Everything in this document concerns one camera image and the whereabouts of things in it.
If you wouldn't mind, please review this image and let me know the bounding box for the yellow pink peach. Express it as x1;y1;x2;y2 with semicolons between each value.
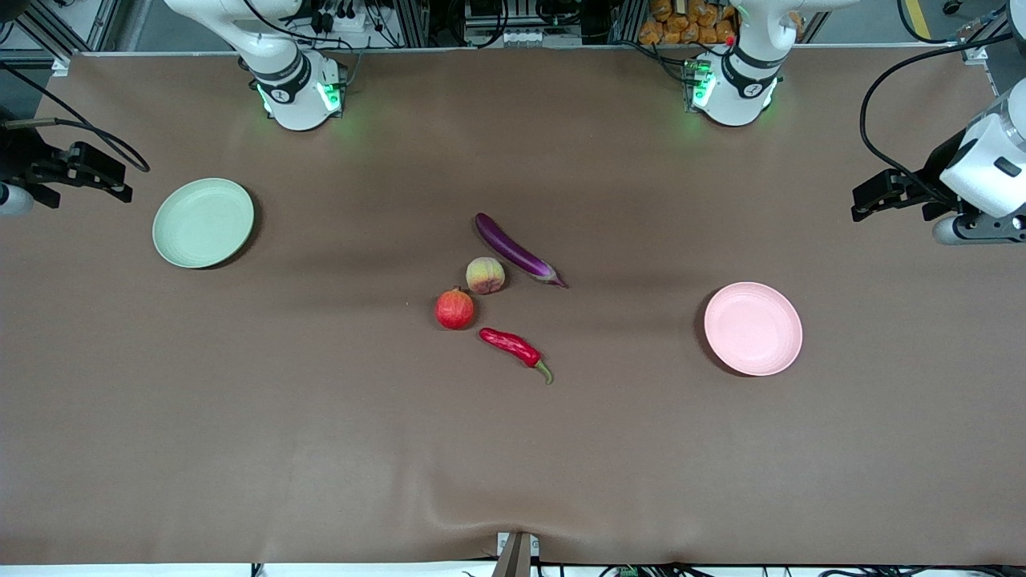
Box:
466;256;507;295

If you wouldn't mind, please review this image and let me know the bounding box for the aluminium frame post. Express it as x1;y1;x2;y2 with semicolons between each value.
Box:
391;0;430;47
608;0;646;45

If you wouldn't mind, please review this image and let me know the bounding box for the red chili pepper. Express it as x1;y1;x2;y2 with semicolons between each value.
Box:
479;327;555;385

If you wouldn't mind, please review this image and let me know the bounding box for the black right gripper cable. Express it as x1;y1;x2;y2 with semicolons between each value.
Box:
0;63;151;174

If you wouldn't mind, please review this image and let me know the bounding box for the light green plate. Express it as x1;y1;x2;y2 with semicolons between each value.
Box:
152;178;256;269

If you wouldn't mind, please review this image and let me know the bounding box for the aluminium corner rail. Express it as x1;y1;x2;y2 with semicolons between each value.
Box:
960;6;1026;67

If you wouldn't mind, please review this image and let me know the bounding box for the brown table cover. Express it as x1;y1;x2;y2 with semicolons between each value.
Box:
0;46;1026;566

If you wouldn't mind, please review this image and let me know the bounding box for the red pomegranate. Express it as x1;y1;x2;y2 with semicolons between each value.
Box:
435;287;476;331

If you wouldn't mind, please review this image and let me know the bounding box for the grey metal bracket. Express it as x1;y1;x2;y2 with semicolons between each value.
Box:
491;531;540;577

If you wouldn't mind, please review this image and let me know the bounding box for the dark diagonal frame brace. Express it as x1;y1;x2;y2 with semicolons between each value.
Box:
0;0;121;77

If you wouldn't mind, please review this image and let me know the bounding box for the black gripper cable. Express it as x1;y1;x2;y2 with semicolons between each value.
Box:
0;63;151;174
859;30;1017;205

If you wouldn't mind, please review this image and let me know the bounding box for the pink plate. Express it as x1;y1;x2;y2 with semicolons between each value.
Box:
704;281;803;377

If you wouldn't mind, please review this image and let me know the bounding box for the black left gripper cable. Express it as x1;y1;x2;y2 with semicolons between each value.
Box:
859;30;1017;205

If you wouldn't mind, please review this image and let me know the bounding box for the white power strip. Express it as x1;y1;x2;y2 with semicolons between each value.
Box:
309;0;378;34

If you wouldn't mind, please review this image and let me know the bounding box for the bag of orange buns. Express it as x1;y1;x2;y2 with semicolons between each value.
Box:
639;0;738;46

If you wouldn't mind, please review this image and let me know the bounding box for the purple eggplant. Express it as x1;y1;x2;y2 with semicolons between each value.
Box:
475;212;568;289

